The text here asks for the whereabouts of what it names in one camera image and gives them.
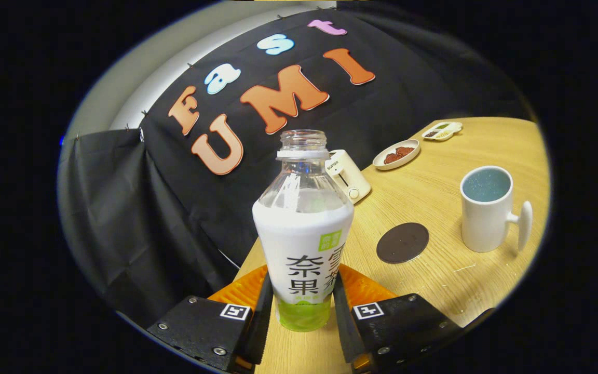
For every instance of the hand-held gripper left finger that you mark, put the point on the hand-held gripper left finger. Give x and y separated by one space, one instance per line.
200 324

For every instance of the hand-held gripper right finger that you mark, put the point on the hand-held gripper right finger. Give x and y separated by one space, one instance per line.
403 327

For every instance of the dark brown round coaster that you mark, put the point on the dark brown round coaster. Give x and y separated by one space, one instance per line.
403 243

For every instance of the white cup with blue inside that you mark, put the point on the white cup with blue inside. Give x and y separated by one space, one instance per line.
483 223

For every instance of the white green label juice bottle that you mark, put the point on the white green label juice bottle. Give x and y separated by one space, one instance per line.
301 234

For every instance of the wooden table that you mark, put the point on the wooden table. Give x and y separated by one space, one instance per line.
423 296

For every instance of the cream white toaster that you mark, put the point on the cream white toaster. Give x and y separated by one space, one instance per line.
351 176

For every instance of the oval white plate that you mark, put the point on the oval white plate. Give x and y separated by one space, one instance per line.
382 162

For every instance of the reddish brown food pieces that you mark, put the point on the reddish brown food pieces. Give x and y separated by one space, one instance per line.
397 154

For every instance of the white divided condiment dish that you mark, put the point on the white divided condiment dish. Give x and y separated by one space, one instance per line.
442 131

